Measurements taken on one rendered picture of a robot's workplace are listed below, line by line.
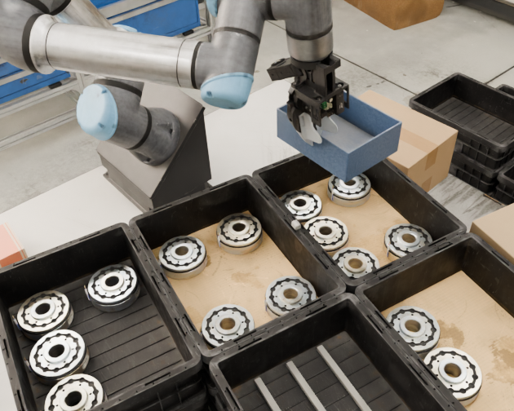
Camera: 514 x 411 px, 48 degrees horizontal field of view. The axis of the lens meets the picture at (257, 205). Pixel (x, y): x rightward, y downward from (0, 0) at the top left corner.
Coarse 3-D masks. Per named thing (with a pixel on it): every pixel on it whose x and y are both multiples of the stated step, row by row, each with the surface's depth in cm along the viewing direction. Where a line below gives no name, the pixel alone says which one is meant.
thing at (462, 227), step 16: (288, 160) 137; (384, 160) 135; (256, 176) 133; (400, 176) 131; (272, 192) 128; (464, 224) 119; (448, 240) 116; (416, 256) 113; (336, 272) 111; (384, 272) 110; (352, 288) 109
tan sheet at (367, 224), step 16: (320, 192) 142; (336, 208) 138; (352, 208) 138; (368, 208) 138; (384, 208) 138; (352, 224) 134; (368, 224) 134; (384, 224) 134; (352, 240) 130; (368, 240) 130; (384, 256) 126
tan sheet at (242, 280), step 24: (216, 240) 132; (264, 240) 132; (216, 264) 127; (240, 264) 126; (264, 264) 126; (288, 264) 126; (192, 288) 122; (216, 288) 122; (240, 288) 122; (264, 288) 121; (192, 312) 118; (264, 312) 117
